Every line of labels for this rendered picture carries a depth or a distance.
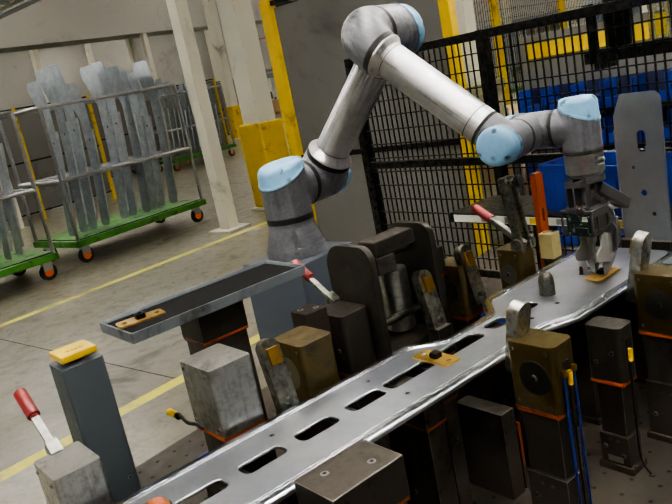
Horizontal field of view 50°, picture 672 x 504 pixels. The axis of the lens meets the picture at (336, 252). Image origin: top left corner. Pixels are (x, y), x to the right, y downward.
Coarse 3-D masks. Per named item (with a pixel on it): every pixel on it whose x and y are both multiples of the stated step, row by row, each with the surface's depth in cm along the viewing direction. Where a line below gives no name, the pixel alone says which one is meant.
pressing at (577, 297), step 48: (528, 288) 151; (576, 288) 146; (624, 288) 142; (336, 384) 123; (384, 384) 120; (432, 384) 116; (288, 432) 110; (336, 432) 107; (384, 432) 106; (192, 480) 102; (240, 480) 99; (288, 480) 97
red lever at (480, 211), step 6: (474, 210) 169; (480, 210) 168; (486, 210) 168; (480, 216) 169; (486, 216) 167; (492, 216) 167; (492, 222) 167; (498, 222) 166; (498, 228) 166; (504, 228) 165; (510, 234) 164
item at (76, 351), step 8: (72, 344) 121; (80, 344) 120; (88, 344) 119; (56, 352) 118; (64, 352) 118; (72, 352) 117; (80, 352) 117; (88, 352) 118; (56, 360) 117; (64, 360) 115; (72, 360) 116
